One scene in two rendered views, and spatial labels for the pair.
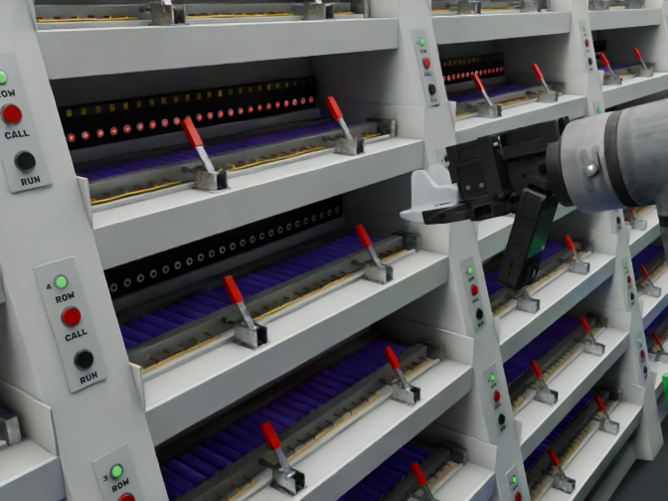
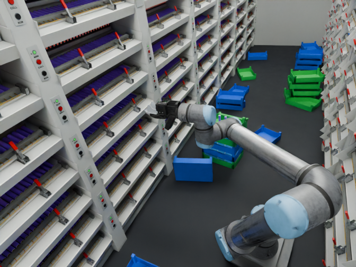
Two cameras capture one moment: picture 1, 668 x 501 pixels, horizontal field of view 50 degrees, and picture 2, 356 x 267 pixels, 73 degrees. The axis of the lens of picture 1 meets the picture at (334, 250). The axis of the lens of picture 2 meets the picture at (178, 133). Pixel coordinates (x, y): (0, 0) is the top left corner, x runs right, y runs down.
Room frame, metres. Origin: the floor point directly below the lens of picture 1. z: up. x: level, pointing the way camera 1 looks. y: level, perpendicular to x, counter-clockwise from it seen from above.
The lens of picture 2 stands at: (-0.29, -0.01, 1.46)
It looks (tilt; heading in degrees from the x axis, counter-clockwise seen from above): 36 degrees down; 348
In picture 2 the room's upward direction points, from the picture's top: 8 degrees counter-clockwise
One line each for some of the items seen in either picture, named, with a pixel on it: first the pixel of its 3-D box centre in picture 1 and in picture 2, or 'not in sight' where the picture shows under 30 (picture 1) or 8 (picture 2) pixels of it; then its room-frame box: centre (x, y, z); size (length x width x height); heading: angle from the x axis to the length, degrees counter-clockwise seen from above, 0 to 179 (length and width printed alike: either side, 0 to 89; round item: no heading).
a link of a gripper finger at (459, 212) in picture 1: (460, 209); (158, 114); (0.75, -0.14, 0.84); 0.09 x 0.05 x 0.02; 48
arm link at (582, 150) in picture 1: (595, 164); (184, 112); (0.67, -0.26, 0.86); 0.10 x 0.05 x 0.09; 138
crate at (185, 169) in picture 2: not in sight; (193, 168); (1.05, -0.38, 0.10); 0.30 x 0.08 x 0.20; 64
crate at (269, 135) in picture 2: not in sight; (261, 138); (1.23, -1.11, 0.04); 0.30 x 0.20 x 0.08; 113
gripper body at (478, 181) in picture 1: (516, 172); (169, 109); (0.73, -0.20, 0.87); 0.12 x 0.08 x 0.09; 48
